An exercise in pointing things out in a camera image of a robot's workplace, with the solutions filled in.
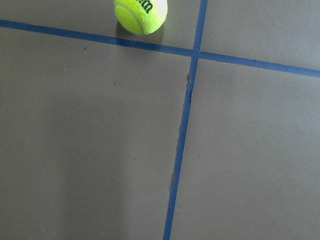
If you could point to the yellow Wilson tennis ball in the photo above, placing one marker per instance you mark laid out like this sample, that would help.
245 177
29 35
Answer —
141 17

